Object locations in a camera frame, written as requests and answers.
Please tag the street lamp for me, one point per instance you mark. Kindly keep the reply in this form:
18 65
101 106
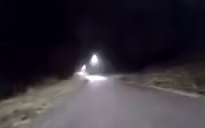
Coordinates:
94 59
84 67

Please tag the grey asphalt road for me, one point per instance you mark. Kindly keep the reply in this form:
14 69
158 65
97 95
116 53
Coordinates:
116 106

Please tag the pale kerb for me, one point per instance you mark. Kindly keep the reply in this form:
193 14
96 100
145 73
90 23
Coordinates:
176 90

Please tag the dry grass verge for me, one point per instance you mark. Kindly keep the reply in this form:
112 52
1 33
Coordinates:
20 106
180 80

